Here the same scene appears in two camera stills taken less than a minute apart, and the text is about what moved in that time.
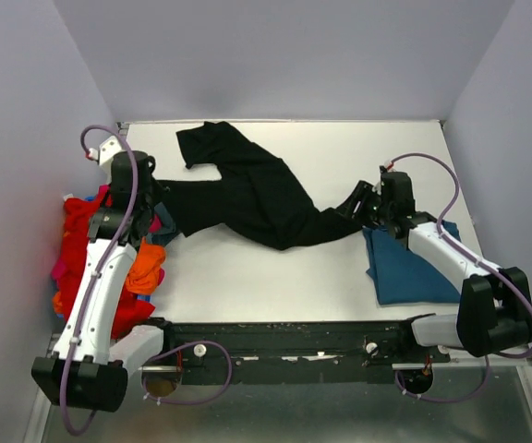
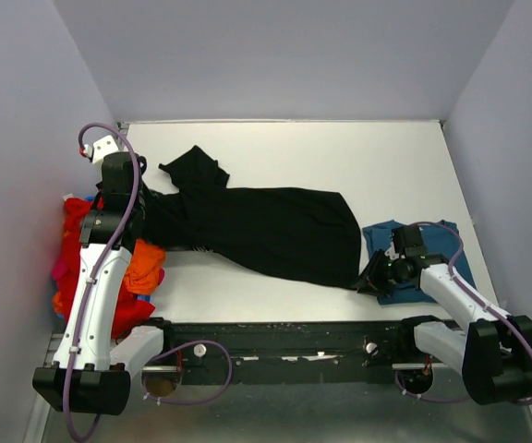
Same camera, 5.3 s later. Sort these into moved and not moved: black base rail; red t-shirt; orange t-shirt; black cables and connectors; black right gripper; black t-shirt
Moved: black right gripper; black t-shirt
Not moved: orange t-shirt; black cables and connectors; red t-shirt; black base rail
